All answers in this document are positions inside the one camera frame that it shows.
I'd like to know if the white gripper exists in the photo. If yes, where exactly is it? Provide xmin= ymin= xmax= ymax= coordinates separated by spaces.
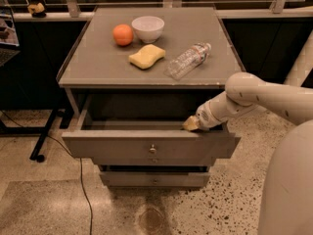
xmin=183 ymin=101 xmax=222 ymax=131

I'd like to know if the grey top drawer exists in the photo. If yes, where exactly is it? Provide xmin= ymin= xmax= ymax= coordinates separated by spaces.
xmin=63 ymin=93 xmax=239 ymax=166

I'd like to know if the grey drawer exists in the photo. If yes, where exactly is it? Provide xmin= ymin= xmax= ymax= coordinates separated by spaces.
xmin=100 ymin=171 xmax=209 ymax=188
xmin=63 ymin=93 xmax=239 ymax=166

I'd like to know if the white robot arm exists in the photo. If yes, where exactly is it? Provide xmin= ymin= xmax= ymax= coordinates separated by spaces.
xmin=183 ymin=32 xmax=313 ymax=131

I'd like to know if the grey drawer cabinet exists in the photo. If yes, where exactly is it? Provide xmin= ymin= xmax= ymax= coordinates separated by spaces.
xmin=60 ymin=7 xmax=241 ymax=173

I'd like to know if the grey bottom drawer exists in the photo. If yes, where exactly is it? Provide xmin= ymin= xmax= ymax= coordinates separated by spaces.
xmin=100 ymin=171 xmax=209 ymax=188

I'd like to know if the clear plastic water bottle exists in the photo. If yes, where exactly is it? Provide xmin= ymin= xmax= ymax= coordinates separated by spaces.
xmin=165 ymin=42 xmax=211 ymax=80

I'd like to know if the yellow sponge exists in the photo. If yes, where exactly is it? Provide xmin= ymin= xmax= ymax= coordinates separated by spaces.
xmin=128 ymin=44 xmax=165 ymax=70

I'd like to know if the white bowl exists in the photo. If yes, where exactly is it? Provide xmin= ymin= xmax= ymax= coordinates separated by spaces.
xmin=131 ymin=16 xmax=164 ymax=43

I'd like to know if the round floor drain cover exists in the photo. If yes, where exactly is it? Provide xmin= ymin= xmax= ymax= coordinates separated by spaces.
xmin=138 ymin=208 xmax=163 ymax=235

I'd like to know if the orange fruit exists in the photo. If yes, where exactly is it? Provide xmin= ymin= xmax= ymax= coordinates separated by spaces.
xmin=112 ymin=24 xmax=134 ymax=46

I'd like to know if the small yellow object on ledge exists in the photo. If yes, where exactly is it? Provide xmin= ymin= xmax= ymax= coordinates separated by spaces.
xmin=27 ymin=2 xmax=46 ymax=18

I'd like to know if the black floor cable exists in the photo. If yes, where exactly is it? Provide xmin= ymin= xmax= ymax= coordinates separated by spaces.
xmin=0 ymin=111 xmax=94 ymax=235

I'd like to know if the black desk leg frame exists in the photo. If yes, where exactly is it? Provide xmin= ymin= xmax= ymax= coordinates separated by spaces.
xmin=0 ymin=108 xmax=74 ymax=164

